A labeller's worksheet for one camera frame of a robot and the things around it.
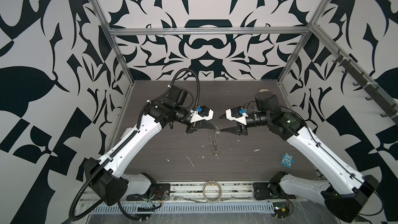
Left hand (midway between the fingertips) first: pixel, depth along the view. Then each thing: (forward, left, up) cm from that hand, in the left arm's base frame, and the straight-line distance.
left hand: (214, 122), depth 64 cm
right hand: (0, -3, +2) cm, 4 cm away
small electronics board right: (-28, -30, -31) cm, 52 cm away
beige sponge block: (+40, -40, -27) cm, 63 cm away
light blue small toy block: (-7, -40, -29) cm, 50 cm away
